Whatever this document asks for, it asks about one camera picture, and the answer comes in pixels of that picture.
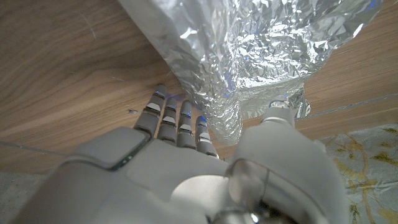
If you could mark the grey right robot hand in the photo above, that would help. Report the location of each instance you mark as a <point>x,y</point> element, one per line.
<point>174,186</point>

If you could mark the aluminum foil roll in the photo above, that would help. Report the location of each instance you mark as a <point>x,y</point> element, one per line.
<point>248,46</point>

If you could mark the floral printed backdrop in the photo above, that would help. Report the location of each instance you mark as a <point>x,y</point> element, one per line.
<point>367,174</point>

